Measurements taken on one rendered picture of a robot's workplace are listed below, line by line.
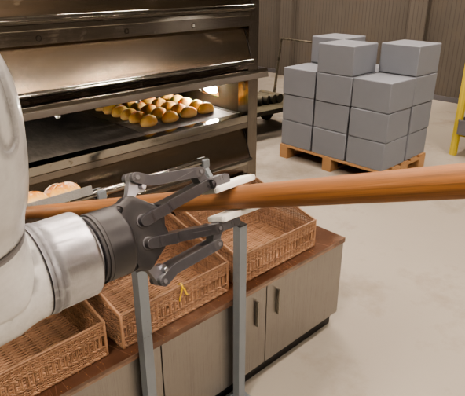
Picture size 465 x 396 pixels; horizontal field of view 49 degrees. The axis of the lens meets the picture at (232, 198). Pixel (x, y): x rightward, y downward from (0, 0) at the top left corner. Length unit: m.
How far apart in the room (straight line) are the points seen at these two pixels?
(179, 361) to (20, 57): 1.32
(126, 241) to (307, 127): 4.94
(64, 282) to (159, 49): 1.92
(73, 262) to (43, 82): 1.61
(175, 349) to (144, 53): 1.24
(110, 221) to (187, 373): 1.78
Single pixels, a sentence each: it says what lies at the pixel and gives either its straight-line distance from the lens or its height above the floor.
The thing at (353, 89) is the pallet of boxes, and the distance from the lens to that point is 5.02.
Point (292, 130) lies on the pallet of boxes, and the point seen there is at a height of 0.33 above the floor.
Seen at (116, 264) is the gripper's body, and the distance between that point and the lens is 0.52.
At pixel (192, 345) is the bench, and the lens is 2.20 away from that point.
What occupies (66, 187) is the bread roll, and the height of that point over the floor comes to 1.27.
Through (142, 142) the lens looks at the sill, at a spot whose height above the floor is 1.17.
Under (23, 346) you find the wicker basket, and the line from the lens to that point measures 2.13.
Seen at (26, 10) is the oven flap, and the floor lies 1.75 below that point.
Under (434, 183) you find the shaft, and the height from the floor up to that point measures 1.70.
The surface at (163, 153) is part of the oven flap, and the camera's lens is 2.46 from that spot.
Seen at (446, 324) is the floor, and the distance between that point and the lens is 3.29.
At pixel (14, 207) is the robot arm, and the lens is 0.40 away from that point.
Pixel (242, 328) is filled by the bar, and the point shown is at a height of 0.45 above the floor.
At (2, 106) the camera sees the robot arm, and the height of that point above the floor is 1.79.
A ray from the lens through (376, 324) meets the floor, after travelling 3.17.
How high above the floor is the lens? 1.86
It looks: 24 degrees down
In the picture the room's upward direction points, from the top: straight up
